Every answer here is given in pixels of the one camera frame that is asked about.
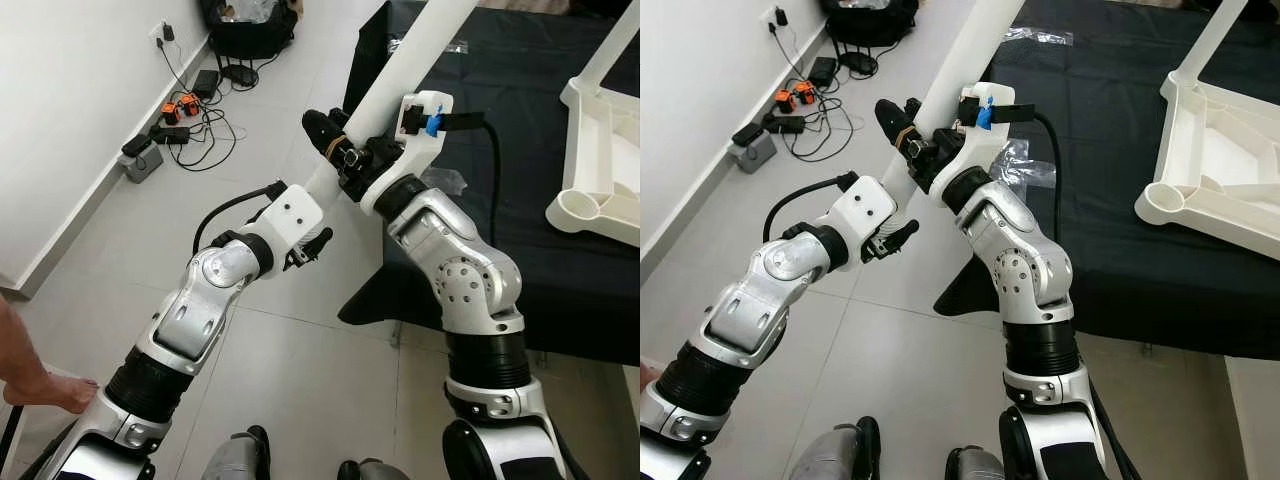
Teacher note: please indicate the flat clear plastic bag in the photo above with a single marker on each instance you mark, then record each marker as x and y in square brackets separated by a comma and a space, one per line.
[1040, 35]
[430, 45]

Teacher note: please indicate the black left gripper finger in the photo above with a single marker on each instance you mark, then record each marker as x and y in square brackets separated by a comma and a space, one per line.
[898, 237]
[318, 244]

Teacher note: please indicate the black table cloth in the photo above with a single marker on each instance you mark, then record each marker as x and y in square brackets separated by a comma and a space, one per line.
[560, 290]
[1150, 290]

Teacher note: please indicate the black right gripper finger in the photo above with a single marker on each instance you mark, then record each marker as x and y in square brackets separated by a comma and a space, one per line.
[322, 132]
[893, 122]
[913, 106]
[341, 116]

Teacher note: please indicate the bare human foot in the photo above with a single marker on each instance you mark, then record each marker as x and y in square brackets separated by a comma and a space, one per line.
[648, 378]
[45, 385]

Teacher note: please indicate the grey robot foot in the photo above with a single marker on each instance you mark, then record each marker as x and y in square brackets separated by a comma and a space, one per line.
[835, 452]
[975, 465]
[235, 458]
[370, 470]

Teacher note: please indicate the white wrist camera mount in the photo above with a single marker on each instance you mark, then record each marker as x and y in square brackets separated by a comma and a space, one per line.
[290, 220]
[860, 210]
[985, 135]
[425, 140]

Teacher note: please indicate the grey robot left foot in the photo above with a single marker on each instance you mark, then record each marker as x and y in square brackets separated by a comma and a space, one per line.
[835, 452]
[235, 458]

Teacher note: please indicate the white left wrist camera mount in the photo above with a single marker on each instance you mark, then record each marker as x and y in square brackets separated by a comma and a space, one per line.
[290, 220]
[860, 210]

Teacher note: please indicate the tan rubber band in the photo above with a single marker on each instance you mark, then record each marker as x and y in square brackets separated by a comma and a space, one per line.
[335, 146]
[906, 136]

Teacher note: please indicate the black bag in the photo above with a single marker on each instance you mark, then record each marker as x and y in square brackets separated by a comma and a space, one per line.
[250, 40]
[870, 30]

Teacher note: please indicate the black power adapter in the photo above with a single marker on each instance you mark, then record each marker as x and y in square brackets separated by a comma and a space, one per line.
[207, 84]
[823, 71]

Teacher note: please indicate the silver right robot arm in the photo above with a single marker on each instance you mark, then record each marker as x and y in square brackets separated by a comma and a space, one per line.
[470, 280]
[1030, 270]

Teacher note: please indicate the crumpled clear plastic bag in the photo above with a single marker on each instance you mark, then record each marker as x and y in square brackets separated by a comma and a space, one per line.
[250, 10]

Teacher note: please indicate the black power strip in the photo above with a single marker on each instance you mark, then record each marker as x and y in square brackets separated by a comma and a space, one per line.
[785, 123]
[170, 135]

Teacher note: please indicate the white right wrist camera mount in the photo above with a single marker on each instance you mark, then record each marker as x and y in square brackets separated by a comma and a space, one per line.
[425, 140]
[985, 135]

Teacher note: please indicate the orange black battery charger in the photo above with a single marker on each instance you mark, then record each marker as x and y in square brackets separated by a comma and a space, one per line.
[794, 99]
[180, 110]

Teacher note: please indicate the black stand base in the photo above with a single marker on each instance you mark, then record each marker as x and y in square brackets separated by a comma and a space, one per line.
[858, 64]
[240, 77]

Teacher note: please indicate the grey robot right foot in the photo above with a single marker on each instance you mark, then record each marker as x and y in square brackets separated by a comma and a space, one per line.
[975, 465]
[370, 470]

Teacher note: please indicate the clear tape cross patch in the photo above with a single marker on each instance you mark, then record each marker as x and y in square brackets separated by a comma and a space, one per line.
[1025, 165]
[447, 182]

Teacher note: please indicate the white plastic table leg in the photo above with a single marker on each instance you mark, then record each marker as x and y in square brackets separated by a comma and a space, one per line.
[400, 70]
[965, 60]
[610, 45]
[1215, 40]

